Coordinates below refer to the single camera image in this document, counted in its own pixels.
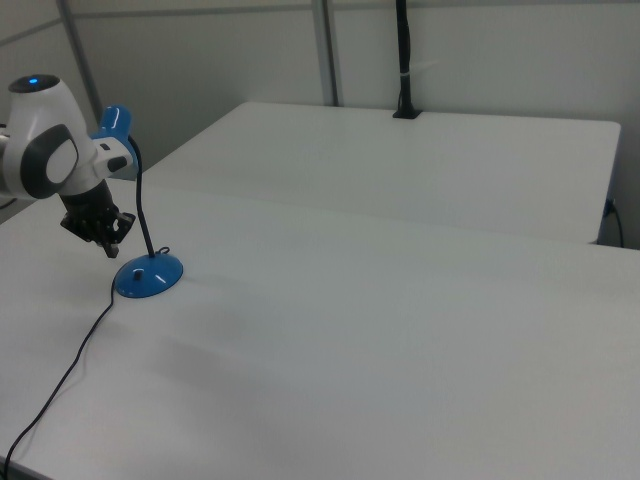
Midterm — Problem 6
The black lamp power cable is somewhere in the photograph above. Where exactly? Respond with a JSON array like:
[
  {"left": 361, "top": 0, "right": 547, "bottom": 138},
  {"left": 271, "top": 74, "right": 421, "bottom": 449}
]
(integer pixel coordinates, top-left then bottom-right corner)
[{"left": 0, "top": 245, "right": 172, "bottom": 475}]

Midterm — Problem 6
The blue desk lamp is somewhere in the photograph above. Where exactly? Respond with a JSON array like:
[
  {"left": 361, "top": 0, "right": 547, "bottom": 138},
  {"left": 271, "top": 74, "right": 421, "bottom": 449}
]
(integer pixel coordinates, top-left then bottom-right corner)
[{"left": 89, "top": 103, "right": 185, "bottom": 303}]

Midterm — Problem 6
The aluminium partition corner post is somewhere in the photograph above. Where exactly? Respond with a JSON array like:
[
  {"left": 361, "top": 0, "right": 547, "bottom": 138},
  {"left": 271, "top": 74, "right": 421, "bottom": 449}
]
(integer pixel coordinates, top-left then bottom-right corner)
[{"left": 55, "top": 0, "right": 103, "bottom": 129}]

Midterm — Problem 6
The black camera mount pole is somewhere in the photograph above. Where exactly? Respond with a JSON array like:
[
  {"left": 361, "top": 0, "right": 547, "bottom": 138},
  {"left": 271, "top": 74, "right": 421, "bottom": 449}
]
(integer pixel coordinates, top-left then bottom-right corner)
[{"left": 392, "top": 0, "right": 424, "bottom": 121}]

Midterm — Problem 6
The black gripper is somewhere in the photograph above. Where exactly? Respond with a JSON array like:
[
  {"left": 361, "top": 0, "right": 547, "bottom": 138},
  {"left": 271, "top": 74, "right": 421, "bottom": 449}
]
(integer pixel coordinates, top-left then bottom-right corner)
[{"left": 58, "top": 182, "right": 137, "bottom": 260}]

